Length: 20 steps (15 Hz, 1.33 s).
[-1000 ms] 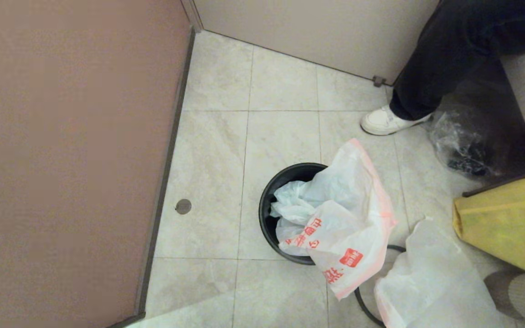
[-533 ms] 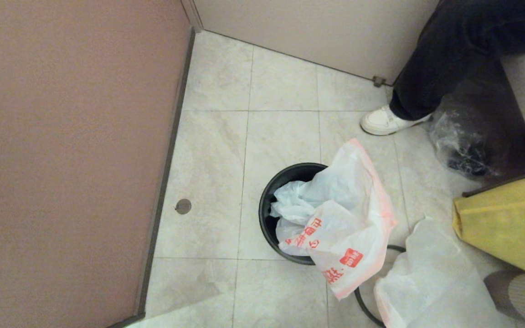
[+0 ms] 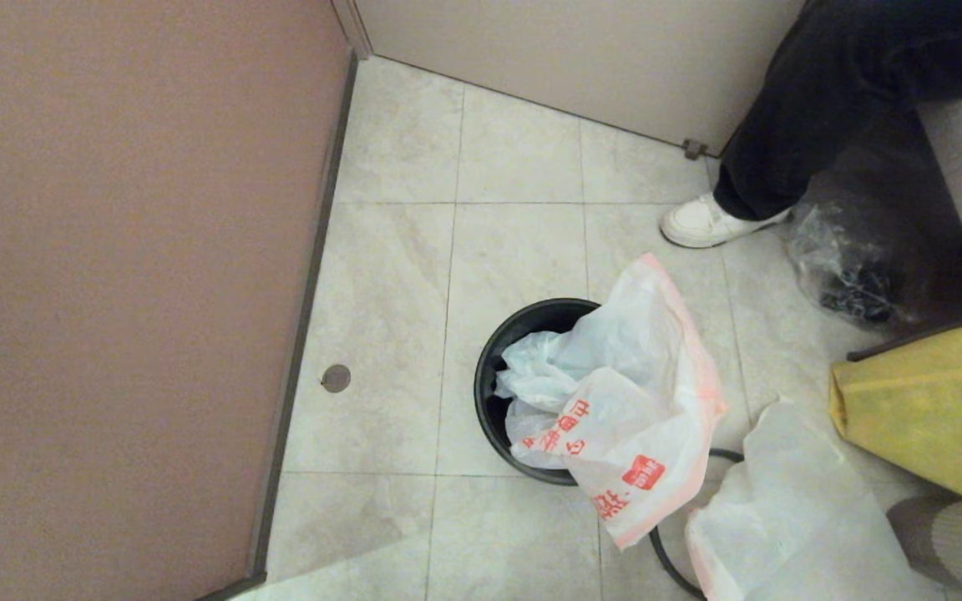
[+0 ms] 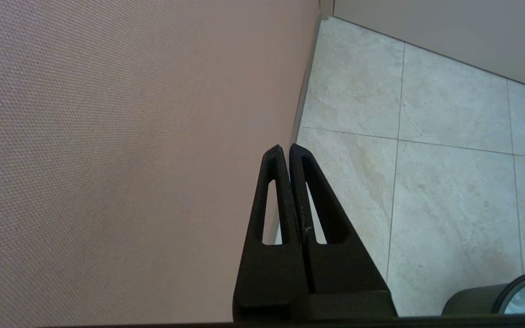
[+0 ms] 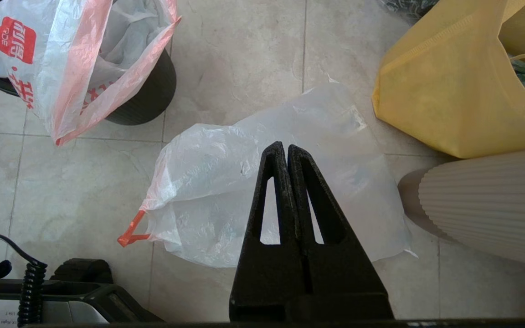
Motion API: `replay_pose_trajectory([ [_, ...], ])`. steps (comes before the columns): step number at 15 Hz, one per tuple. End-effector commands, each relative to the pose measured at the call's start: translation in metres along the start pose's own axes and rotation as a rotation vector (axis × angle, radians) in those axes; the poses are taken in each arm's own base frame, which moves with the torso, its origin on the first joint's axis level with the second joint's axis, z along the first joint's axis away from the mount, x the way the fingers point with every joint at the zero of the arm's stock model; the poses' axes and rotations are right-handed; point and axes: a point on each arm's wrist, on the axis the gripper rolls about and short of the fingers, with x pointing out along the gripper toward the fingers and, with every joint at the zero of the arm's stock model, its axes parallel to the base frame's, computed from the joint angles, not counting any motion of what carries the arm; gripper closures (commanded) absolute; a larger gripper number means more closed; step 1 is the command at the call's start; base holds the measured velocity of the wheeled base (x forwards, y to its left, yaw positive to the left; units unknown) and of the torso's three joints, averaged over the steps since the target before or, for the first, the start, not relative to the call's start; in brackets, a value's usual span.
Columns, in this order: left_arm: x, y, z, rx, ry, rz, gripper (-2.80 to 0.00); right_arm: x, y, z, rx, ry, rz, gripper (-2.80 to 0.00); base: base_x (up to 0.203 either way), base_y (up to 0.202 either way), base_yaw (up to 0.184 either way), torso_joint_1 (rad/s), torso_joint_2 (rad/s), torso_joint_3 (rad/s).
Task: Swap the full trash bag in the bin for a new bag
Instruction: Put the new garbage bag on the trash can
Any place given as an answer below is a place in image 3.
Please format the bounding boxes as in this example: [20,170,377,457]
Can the black retaining ring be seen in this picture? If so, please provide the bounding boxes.
[651,448,747,601]

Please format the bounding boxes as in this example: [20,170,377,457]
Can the yellow bag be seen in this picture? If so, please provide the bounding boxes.
[829,317,962,504]

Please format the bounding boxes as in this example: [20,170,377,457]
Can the clear plastic bag dark contents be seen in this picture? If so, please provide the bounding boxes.
[788,200,924,328]

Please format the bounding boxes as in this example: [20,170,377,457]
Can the black round trash bin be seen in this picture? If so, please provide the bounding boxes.
[474,298,607,487]

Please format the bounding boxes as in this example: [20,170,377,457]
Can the grey door frame post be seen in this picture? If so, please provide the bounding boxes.
[331,0,375,59]

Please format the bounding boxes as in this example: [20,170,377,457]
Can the translucent red-print trash bag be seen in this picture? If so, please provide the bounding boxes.
[686,399,949,601]

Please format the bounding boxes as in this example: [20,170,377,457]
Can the person's leg in black trousers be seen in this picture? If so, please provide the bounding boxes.
[713,0,962,222]

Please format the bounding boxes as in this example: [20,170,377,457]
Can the white sneaker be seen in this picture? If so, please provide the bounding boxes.
[661,192,792,249]

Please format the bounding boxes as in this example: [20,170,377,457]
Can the white bag with red drawstring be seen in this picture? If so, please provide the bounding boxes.
[495,253,731,552]

